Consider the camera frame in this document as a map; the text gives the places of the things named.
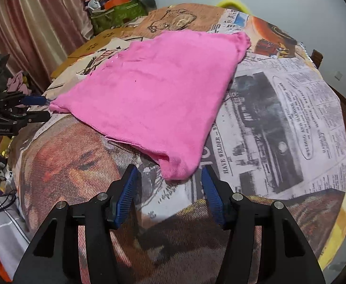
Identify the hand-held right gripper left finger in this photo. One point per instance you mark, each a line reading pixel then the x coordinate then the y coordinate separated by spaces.
pixel 127 195

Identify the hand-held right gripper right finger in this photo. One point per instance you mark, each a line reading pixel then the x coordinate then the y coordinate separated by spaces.
pixel 212 195

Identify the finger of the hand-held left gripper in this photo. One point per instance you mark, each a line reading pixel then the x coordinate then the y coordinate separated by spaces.
pixel 34 117
pixel 35 100

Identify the pink buttoned shirt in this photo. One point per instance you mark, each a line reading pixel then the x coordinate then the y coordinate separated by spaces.
pixel 158 94

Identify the pile of mauve clothes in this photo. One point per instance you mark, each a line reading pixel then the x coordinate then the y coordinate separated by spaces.
pixel 17 83

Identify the striped brown curtain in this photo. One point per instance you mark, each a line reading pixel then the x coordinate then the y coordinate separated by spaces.
pixel 34 14

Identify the printed blanket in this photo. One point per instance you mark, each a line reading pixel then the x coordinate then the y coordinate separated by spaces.
pixel 279 118

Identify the white checked cloth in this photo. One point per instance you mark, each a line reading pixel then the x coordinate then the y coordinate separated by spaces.
pixel 4 227

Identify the green patterned storage box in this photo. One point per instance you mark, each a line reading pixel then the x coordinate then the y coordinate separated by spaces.
pixel 116 16

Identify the orange box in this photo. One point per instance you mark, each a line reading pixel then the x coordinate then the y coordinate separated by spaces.
pixel 116 2

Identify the white wall socket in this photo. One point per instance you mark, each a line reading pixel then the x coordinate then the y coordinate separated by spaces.
pixel 337 75

